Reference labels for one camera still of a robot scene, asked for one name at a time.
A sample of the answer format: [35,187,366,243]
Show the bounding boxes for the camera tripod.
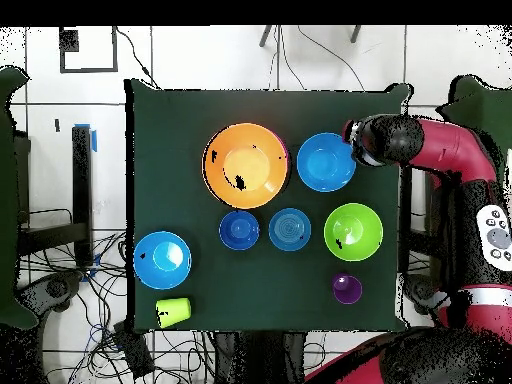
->
[258,25,363,48]

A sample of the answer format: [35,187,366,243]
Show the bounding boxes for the black stand post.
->
[397,165,415,275]
[17,123,98,269]

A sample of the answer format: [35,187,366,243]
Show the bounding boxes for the yellow-green cup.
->
[154,296,192,329]

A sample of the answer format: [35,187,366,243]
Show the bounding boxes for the green cloth covered table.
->
[0,65,39,331]
[435,74,512,185]

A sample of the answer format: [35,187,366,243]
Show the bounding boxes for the large blue bowl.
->
[296,132,358,194]
[132,230,193,290]

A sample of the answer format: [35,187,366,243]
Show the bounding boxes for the tangled floor cables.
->
[19,231,217,384]

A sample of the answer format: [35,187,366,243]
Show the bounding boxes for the lime green bowl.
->
[323,202,384,262]

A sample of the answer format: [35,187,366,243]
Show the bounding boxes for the orange bowl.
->
[201,122,290,210]

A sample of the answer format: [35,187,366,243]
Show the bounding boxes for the small light blue bowl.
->
[268,207,312,253]

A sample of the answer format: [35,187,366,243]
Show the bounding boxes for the black square floor frame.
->
[58,25,120,74]

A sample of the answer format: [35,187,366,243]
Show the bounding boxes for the black floor cable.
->
[114,26,160,90]
[296,25,366,92]

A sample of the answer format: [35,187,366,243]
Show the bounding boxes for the purple cup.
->
[331,272,364,306]

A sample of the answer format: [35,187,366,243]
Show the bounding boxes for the grey chair base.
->
[17,271,85,317]
[403,273,439,315]

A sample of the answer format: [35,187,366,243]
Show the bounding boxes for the dark green tablecloth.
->
[124,77,415,335]

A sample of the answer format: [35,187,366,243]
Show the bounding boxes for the black power strip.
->
[112,319,156,379]

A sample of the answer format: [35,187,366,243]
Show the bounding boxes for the small dark blue bowl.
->
[218,209,261,252]

